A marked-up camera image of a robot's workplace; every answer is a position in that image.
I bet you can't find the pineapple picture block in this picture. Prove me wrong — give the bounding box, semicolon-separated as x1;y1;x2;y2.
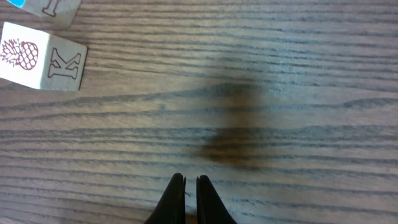
1;22;88;91

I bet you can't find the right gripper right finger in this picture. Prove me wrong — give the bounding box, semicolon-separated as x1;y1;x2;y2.
196;175;237;224

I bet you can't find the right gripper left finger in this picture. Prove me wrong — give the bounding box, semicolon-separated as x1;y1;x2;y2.
144;173;186;224

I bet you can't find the blue letter H block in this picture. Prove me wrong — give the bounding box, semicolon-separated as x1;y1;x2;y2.
7;0;81;28

